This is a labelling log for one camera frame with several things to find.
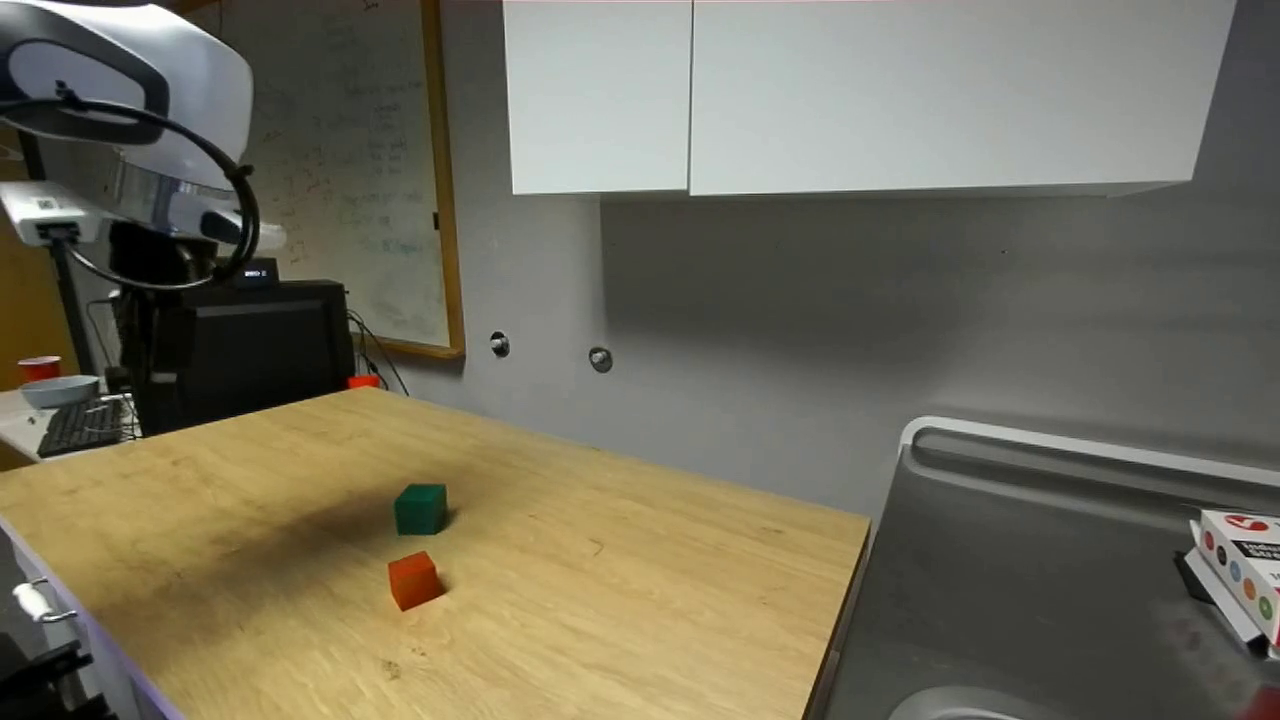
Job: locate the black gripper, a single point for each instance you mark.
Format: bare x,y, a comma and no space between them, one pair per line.
160,256

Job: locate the red block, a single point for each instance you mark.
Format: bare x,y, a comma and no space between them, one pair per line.
412,578

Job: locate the green block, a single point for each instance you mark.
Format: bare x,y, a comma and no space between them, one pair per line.
422,505

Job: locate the black computer monitor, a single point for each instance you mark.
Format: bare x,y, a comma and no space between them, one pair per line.
246,352

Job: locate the red cup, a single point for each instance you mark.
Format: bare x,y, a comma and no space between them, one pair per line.
40,369

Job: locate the black keyboard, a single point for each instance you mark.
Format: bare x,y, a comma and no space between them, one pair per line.
80,425

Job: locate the wood-framed whiteboard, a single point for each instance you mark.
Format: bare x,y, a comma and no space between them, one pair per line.
360,172

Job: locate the stainless steel sink counter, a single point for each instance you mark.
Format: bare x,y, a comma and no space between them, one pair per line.
1040,587

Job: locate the white box with coloured print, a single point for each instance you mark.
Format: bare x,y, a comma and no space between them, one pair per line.
1245,564

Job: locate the small red object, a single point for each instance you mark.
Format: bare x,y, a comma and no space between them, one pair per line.
1267,704

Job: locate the round metal wall fixture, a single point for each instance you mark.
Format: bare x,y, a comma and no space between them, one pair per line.
496,340
603,357

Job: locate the narrow white wall cabinet door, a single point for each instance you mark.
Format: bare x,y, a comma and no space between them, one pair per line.
599,93

